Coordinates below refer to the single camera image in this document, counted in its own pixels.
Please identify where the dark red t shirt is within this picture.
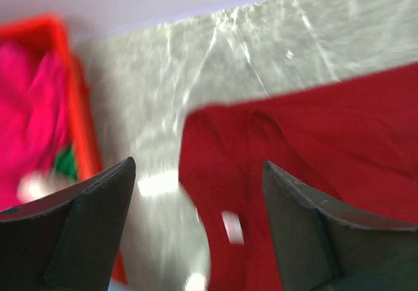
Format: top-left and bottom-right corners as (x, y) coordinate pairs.
(179, 63), (417, 290)

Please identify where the white t shirt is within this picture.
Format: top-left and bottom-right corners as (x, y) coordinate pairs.
(16, 171), (76, 203)

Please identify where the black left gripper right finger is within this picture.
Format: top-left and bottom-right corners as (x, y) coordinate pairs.
(263, 162), (417, 290)

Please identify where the pink t shirt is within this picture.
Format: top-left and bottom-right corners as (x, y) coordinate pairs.
(1, 41), (70, 209)

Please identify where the turquoise t shirt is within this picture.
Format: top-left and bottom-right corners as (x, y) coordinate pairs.
(108, 279), (131, 291)

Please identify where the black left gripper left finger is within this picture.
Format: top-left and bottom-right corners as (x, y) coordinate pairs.
(1, 157), (136, 291)

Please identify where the green t shirt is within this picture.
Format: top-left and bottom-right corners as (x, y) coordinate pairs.
(54, 145), (78, 181)

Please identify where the red plastic bin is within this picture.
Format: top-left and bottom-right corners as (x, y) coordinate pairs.
(0, 13), (128, 285)

